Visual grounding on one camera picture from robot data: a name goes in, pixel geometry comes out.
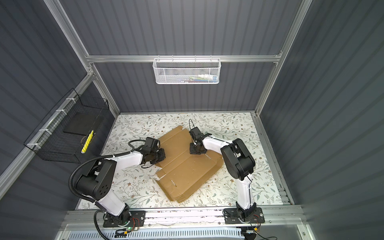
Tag black wire basket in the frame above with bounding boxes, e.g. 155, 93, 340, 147
24, 91, 110, 164

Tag black foam pad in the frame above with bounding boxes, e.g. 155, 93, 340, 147
63, 113, 104, 136

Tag left black corrugated cable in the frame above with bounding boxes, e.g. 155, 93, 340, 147
68, 139, 148, 240

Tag markers in white basket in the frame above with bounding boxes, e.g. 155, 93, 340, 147
178, 74, 219, 84

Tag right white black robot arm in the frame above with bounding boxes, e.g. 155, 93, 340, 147
189, 127, 257, 222

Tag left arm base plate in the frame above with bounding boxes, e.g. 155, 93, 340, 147
103, 211, 146, 228

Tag yellow green striped tool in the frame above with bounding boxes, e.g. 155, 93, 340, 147
81, 130, 95, 154

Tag white perforated cable tray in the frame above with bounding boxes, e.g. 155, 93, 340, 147
67, 227, 245, 240

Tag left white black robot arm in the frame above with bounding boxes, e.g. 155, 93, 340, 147
68, 137, 166, 219

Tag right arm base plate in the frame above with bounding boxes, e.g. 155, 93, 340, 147
223, 207, 265, 225

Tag brown cardboard box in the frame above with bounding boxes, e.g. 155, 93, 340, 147
156, 126, 224, 203

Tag white wire mesh basket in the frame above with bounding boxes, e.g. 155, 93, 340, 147
153, 58, 222, 85

